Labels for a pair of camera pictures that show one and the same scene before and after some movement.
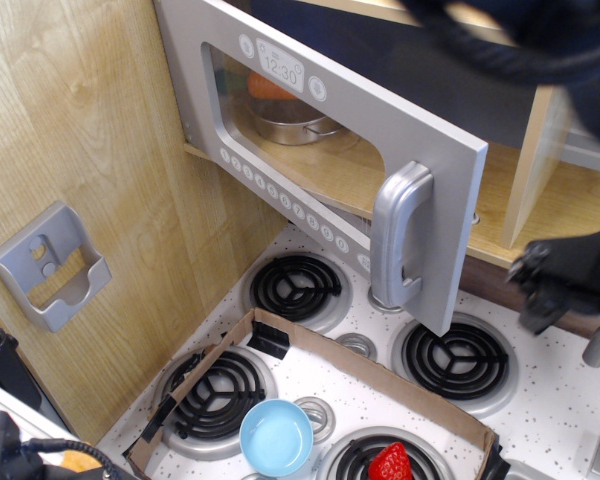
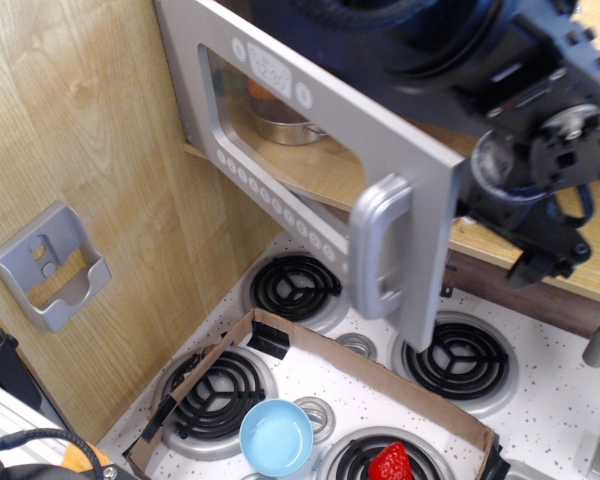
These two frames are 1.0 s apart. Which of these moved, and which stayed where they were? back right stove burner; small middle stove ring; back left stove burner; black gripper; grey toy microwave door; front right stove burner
Moved: black gripper; grey toy microwave door
Stayed: back right stove burner; back left stove burner; front right stove burner; small middle stove ring
